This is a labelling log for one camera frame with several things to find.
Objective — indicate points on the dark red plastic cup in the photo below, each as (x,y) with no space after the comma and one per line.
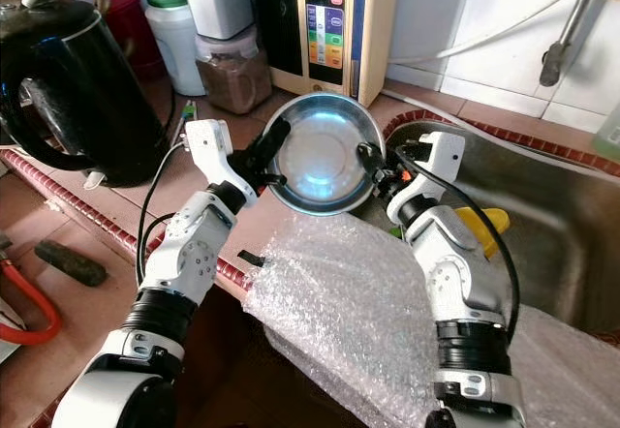
(131,26)

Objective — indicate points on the clear bubble wrap sheet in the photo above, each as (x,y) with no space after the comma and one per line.
(349,321)

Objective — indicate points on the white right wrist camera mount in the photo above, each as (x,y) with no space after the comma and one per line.
(426,171)

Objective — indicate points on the clear detergent bottle blue cap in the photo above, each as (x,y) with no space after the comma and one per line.
(608,133)

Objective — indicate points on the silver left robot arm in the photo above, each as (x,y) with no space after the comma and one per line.
(174,283)

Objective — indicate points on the brown powder jar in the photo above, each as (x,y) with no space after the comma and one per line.
(232,79)

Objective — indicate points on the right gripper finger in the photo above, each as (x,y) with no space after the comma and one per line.
(378,162)

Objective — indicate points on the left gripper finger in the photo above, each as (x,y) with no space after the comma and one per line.
(271,142)
(276,182)

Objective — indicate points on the white jar green lid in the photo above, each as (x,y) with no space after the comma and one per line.
(170,45)

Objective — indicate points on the black tape strip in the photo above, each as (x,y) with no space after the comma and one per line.
(252,258)

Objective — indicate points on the black electric kettle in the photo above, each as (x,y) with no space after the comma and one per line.
(77,99)

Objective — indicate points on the steel sink basin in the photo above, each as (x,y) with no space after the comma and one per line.
(562,225)

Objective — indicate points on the beige water ionizer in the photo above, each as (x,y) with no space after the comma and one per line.
(325,21)

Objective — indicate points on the shallow steel bowl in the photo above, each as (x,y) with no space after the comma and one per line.
(325,152)

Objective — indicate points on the dark green oblong object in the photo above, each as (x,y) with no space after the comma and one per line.
(70,263)

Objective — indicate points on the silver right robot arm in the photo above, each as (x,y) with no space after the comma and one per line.
(455,292)

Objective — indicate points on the yellow plastic cup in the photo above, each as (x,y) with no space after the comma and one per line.
(484,229)

